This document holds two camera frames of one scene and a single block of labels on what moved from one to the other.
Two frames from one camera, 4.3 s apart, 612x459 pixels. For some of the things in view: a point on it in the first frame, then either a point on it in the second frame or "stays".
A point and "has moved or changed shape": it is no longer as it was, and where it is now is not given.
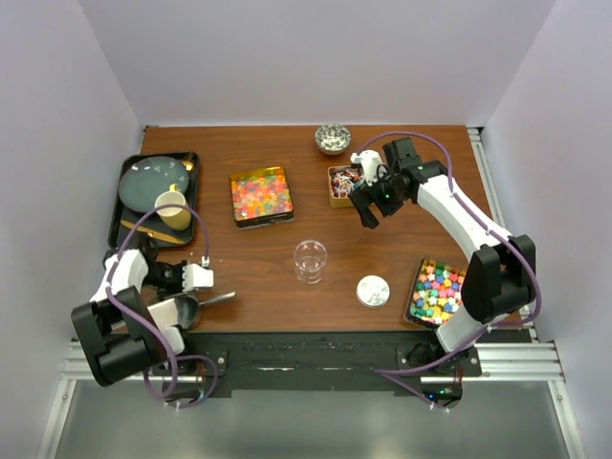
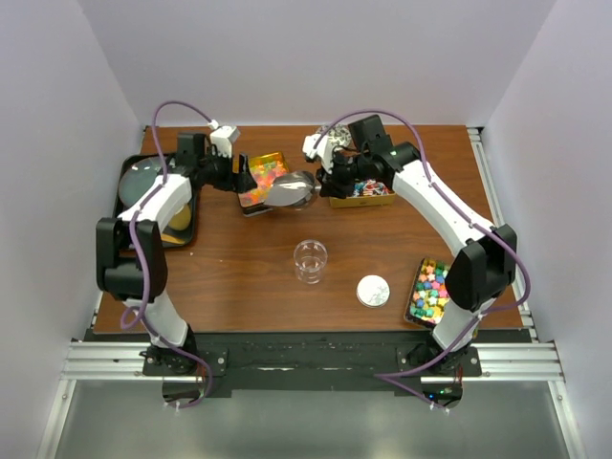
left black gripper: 178,289 → 231,181
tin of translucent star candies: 261,197 has moved or changed shape
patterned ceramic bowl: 332,139 stays
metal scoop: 187,306 → 295,189
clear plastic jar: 310,257 stays
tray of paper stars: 435,294 stays
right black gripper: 365,195 → 332,185
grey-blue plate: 143,179 stays
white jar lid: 373,291 stays
